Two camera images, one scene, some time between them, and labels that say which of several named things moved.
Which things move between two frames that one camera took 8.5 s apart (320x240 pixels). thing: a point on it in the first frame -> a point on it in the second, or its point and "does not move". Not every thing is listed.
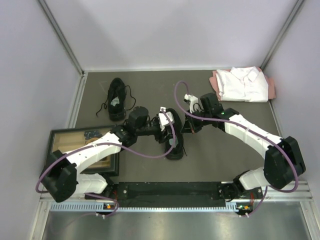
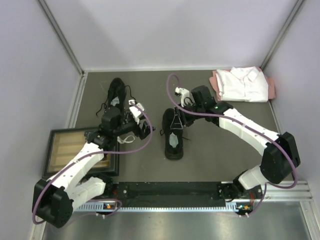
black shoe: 178,152 does not move
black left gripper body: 151,128 -> 127,126
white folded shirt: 243,84 does not move
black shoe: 116,100 does not move
